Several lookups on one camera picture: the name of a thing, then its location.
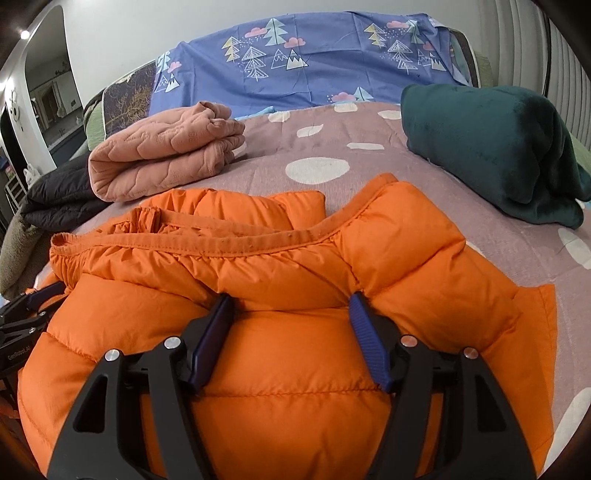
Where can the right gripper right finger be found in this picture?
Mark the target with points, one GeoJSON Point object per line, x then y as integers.
{"type": "Point", "coordinates": [449, 418]}

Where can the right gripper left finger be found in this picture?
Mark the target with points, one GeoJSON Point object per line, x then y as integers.
{"type": "Point", "coordinates": [102, 437]}

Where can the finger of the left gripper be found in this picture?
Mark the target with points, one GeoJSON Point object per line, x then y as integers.
{"type": "Point", "coordinates": [37, 295]}
{"type": "Point", "coordinates": [13, 328]}

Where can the orange puffer jacket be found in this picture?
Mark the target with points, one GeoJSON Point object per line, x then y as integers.
{"type": "Point", "coordinates": [291, 397]}

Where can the olive fleece garment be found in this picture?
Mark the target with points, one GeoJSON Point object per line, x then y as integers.
{"type": "Point", "coordinates": [24, 253]}

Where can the black folded jacket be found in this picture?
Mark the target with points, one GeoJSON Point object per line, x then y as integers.
{"type": "Point", "coordinates": [63, 200]}

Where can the white metal rack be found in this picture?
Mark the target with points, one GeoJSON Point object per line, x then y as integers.
{"type": "Point", "coordinates": [15, 193]}

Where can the white lucky cat figurine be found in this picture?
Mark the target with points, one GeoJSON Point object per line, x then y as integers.
{"type": "Point", "coordinates": [31, 175]}

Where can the pink quilted folded garment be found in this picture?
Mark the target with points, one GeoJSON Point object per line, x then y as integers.
{"type": "Point", "coordinates": [172, 148]}

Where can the dark tree print blanket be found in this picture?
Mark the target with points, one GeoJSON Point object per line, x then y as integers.
{"type": "Point", "coordinates": [127, 100]}

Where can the dark green folded garment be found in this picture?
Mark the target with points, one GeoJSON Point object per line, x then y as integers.
{"type": "Point", "coordinates": [508, 144]}

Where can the green pillow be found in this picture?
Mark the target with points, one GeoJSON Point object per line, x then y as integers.
{"type": "Point", "coordinates": [582, 154]}

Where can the pink polka dot bedspread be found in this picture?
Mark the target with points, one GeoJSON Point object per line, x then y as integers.
{"type": "Point", "coordinates": [336, 151]}

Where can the blue tree print sheet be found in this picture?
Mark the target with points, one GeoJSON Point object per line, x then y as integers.
{"type": "Point", "coordinates": [305, 60]}

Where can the grey curtain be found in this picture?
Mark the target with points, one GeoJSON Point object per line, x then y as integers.
{"type": "Point", "coordinates": [524, 48]}

